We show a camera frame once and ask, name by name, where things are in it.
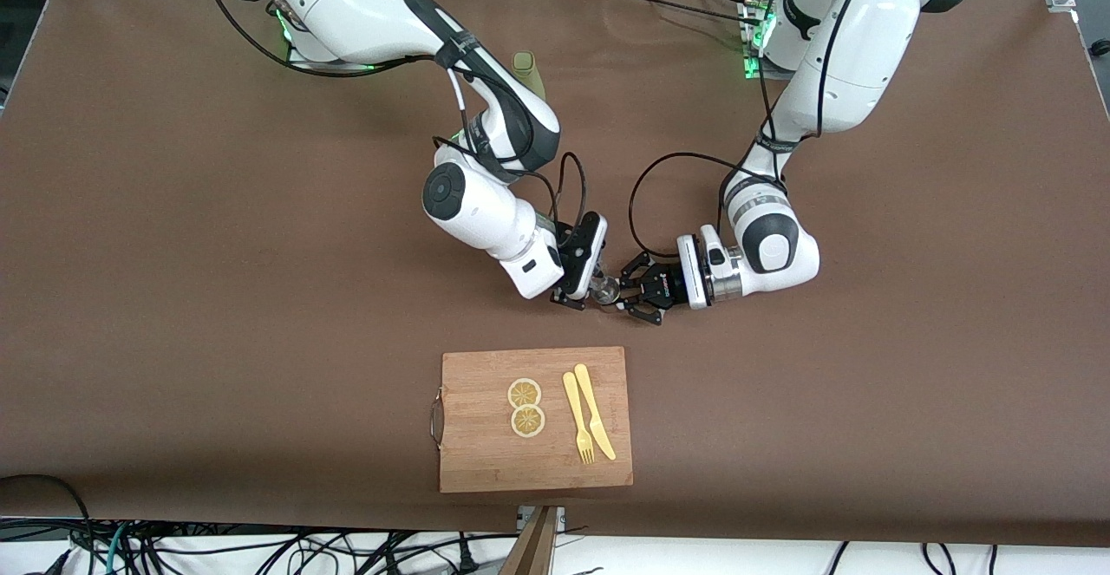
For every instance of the small metal bracket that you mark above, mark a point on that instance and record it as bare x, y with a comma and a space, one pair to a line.
525, 519

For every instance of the lemon slice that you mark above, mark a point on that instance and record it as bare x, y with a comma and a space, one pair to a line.
527, 421
524, 393

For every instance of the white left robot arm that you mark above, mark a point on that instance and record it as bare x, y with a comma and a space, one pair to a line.
858, 37

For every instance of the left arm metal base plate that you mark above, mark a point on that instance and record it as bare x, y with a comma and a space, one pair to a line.
763, 74

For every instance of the olive green bottle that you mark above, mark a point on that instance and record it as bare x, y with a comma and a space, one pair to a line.
525, 63

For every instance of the clear glass cup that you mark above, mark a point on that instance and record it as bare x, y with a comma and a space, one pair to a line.
600, 284

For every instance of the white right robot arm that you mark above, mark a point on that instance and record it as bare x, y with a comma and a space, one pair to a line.
364, 11

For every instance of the wooden cutting board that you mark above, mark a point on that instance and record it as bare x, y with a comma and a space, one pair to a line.
486, 454

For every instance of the brown table cover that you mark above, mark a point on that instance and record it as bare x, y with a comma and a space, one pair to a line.
173, 341

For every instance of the yellow plastic knife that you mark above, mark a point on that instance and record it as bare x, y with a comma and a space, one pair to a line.
590, 401

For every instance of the wooden post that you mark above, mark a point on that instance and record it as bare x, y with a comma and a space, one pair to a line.
533, 549

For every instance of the yellow plastic fork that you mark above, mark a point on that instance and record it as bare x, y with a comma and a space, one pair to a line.
572, 401

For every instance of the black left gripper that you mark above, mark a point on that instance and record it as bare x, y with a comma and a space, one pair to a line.
666, 286

